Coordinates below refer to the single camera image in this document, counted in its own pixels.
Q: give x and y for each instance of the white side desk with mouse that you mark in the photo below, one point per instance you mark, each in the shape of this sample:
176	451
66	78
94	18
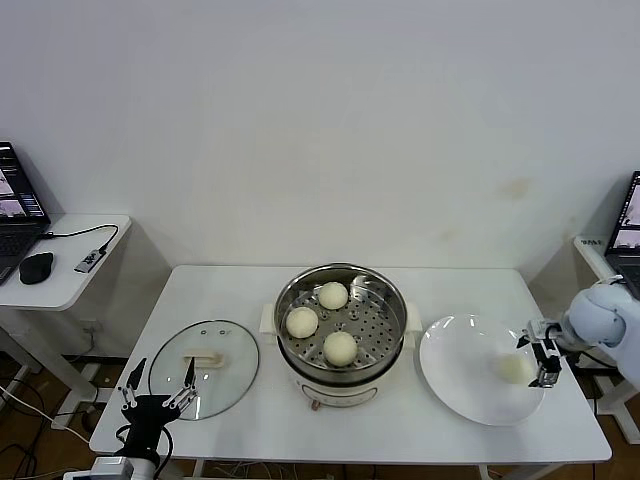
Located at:
60	295

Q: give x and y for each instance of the white steamed baozi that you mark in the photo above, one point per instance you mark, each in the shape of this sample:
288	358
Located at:
333	295
340	348
510	368
302	322

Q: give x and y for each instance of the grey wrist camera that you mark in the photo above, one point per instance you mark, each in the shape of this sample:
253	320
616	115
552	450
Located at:
535	331
114	468

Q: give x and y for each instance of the black computer mouse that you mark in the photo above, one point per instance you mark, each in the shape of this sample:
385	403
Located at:
36	268

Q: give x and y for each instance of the white wall socket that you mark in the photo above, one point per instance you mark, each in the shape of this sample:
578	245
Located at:
92	327

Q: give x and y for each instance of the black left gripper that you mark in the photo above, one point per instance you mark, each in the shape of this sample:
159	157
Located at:
147	415

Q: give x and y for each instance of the white electric cooker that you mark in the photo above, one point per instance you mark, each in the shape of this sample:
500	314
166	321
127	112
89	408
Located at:
340	395

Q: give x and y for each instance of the grey usb hub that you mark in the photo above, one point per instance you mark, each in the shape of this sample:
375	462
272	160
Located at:
91	260

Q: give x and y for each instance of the steel perforated steamer basket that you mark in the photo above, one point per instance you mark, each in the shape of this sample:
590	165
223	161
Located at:
375	340

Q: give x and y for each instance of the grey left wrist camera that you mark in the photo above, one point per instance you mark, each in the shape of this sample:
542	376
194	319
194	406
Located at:
114	468

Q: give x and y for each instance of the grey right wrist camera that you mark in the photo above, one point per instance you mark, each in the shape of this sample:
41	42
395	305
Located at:
535	331

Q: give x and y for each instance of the black laptop beside mouse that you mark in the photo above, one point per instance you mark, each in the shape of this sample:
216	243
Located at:
15	235

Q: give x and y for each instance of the white side desk with label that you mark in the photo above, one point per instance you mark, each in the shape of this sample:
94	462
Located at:
590	257

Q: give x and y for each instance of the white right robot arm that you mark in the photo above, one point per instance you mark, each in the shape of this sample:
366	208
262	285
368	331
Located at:
597	320

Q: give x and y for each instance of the white round plate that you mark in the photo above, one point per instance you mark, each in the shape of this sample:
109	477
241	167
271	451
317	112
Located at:
460	360

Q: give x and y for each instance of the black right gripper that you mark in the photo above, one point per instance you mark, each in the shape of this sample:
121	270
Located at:
553	334

